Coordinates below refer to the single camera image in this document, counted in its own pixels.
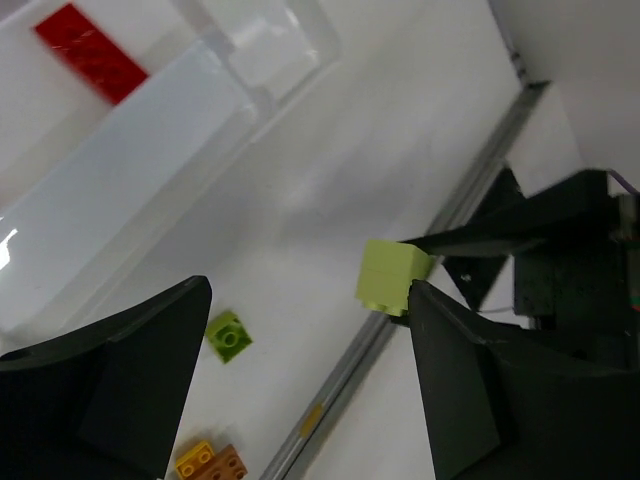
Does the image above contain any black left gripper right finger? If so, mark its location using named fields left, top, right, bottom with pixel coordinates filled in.
left=408, top=281, right=639, bottom=479

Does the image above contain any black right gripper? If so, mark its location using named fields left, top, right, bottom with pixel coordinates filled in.
left=407, top=169, right=639, bottom=369

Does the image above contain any orange yellow lego cross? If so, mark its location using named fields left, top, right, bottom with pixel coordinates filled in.
left=175, top=440, right=248, bottom=480

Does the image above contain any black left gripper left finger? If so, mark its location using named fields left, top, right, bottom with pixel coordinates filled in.
left=1, top=276, right=212, bottom=479

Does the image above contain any dark green lego brick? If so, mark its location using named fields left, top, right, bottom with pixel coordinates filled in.
left=205, top=310, right=253, bottom=364

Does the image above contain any white divided sorting tray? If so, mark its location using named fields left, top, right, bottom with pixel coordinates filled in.
left=1, top=1, right=340, bottom=345

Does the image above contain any pale green large lego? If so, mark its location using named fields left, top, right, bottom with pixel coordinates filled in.
left=355, top=239, right=434, bottom=317

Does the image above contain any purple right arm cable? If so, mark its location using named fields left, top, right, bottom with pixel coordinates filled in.
left=607, top=169, right=640, bottom=195

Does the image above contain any aluminium rail front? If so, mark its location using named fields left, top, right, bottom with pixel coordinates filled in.
left=259, top=49, right=551, bottom=480

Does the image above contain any red lego with green top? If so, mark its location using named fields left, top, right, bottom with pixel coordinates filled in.
left=32, top=3, right=149, bottom=105

